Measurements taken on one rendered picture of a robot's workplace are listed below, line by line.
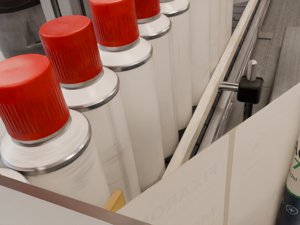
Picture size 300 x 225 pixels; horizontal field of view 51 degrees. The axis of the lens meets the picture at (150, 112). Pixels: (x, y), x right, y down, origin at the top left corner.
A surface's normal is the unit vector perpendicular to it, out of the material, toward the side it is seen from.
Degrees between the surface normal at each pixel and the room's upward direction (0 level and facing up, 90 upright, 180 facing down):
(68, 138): 42
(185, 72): 90
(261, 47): 0
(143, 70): 90
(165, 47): 90
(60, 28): 3
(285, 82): 0
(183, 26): 90
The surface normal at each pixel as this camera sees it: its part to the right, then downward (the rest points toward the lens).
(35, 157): -0.04, -0.18
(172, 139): 0.74, 0.36
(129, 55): 0.21, -0.23
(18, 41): -0.11, 0.33
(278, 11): -0.11, -0.78
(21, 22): 0.12, 0.29
